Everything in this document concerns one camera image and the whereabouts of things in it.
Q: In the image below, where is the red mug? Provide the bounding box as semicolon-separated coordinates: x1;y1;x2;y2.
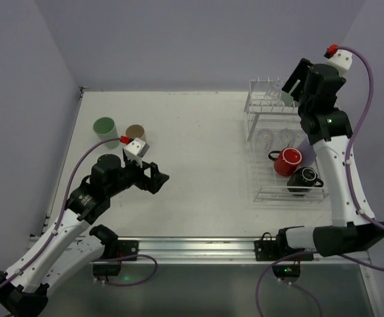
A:
268;147;303;177

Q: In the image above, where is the light green cup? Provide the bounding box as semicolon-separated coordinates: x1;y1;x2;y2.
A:
93;117;118;141

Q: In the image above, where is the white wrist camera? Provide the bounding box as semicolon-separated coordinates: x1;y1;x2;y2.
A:
324;44;353;77
123;138;149;167

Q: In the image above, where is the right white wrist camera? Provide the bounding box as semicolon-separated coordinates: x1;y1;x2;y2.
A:
324;44;353;77

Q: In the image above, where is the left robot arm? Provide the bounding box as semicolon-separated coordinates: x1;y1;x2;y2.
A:
0;155;170;316

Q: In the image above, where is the tall green cup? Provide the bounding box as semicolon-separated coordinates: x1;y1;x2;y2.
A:
280;92;296;108

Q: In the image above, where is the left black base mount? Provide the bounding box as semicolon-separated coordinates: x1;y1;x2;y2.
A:
92;240;139;281

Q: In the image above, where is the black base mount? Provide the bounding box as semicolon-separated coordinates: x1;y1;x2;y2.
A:
92;240;139;281
254;232;301;283

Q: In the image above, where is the clear glass lower right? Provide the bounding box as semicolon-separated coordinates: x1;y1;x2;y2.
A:
276;128;296;149

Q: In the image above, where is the purple cup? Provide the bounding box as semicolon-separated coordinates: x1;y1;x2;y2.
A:
297;138;316;166

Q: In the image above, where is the clear glass lower left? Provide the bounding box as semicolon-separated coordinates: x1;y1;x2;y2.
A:
255;129;274;151

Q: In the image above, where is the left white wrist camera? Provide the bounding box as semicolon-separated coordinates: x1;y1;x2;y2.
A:
123;138;149;167

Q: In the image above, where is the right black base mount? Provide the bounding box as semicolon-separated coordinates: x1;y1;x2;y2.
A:
254;232;301;283

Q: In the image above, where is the aluminium rail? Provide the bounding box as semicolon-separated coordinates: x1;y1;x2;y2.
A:
22;236;344;265

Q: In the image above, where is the black mug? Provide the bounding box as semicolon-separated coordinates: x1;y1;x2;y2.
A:
287;167;324;197

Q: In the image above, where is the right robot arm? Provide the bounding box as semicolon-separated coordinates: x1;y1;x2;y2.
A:
276;59;384;257

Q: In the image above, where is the clear glass upper shelf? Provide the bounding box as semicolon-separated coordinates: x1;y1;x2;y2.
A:
265;81;283;101

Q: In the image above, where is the clear glass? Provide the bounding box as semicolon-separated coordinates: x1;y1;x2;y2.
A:
276;128;296;149
255;129;274;151

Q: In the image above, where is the white wire dish rack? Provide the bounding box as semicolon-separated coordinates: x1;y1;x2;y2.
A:
243;78;329;203

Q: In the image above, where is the beige cup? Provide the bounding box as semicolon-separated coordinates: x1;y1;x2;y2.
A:
125;124;146;141

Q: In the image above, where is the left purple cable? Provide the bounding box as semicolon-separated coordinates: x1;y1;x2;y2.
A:
0;135;158;298

